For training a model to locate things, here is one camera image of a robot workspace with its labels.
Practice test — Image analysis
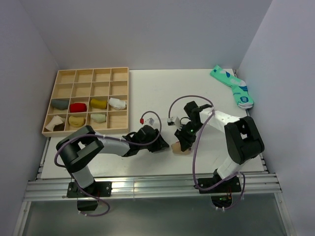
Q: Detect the white and brown rolled sock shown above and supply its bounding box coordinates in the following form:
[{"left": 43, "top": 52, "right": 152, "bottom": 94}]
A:
[{"left": 45, "top": 116, "right": 66, "bottom": 132}]

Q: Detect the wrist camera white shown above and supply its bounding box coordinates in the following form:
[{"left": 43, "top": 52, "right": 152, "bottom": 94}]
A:
[
  {"left": 140, "top": 118, "right": 155, "bottom": 126},
  {"left": 167, "top": 117, "right": 182, "bottom": 130}
]

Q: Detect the grey rolled sock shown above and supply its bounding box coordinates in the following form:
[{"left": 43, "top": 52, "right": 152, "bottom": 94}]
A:
[{"left": 51, "top": 99, "right": 69, "bottom": 110}]

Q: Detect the red rolled sock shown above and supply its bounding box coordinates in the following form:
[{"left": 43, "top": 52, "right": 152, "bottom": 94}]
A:
[{"left": 69, "top": 103, "right": 87, "bottom": 113}]

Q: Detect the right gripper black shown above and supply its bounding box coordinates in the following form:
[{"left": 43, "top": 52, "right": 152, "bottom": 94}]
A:
[{"left": 175, "top": 121, "right": 205, "bottom": 151}]

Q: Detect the wooden compartment tray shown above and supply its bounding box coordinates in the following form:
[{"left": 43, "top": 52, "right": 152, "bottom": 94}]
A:
[{"left": 42, "top": 67, "right": 129, "bottom": 137}]

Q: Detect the purple cable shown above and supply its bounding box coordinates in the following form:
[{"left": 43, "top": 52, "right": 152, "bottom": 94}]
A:
[
  {"left": 54, "top": 111, "right": 162, "bottom": 217},
  {"left": 168, "top": 95, "right": 247, "bottom": 211}
]

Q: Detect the pale green ankle sock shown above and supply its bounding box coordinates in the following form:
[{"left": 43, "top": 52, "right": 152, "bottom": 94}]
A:
[{"left": 90, "top": 114, "right": 107, "bottom": 123}]

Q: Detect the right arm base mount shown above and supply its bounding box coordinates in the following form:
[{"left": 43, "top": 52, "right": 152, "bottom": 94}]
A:
[{"left": 194, "top": 171, "right": 246, "bottom": 212}]

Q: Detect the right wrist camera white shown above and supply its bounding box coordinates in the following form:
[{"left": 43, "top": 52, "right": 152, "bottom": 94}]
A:
[{"left": 167, "top": 117, "right": 182, "bottom": 130}]

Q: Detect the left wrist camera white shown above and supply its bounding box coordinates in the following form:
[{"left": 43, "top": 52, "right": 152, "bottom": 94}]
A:
[{"left": 140, "top": 118, "right": 155, "bottom": 126}]

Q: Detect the tan maroon striped sock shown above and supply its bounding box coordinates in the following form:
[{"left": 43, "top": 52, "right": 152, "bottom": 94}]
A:
[{"left": 171, "top": 142, "right": 191, "bottom": 155}]

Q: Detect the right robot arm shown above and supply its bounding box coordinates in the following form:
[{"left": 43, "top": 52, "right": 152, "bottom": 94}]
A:
[{"left": 171, "top": 101, "right": 265, "bottom": 192}]

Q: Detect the teal patterned sock pair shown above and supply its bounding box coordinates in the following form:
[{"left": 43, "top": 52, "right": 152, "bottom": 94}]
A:
[{"left": 210, "top": 65, "right": 254, "bottom": 110}]

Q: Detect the mustard yellow rolled sock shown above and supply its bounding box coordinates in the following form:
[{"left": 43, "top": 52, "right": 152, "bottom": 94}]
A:
[{"left": 90, "top": 98, "right": 107, "bottom": 110}]

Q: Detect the aluminium frame rail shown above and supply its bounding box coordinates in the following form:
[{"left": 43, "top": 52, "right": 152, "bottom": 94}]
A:
[{"left": 13, "top": 138, "right": 296, "bottom": 236}]

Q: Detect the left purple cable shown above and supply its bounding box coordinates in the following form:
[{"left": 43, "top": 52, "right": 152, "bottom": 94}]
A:
[{"left": 54, "top": 111, "right": 162, "bottom": 217}]

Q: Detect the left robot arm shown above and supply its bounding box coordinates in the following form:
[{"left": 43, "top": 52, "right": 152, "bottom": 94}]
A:
[{"left": 56, "top": 125, "right": 169, "bottom": 196}]

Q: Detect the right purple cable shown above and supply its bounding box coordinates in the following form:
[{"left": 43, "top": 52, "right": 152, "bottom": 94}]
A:
[{"left": 168, "top": 95, "right": 247, "bottom": 211}]

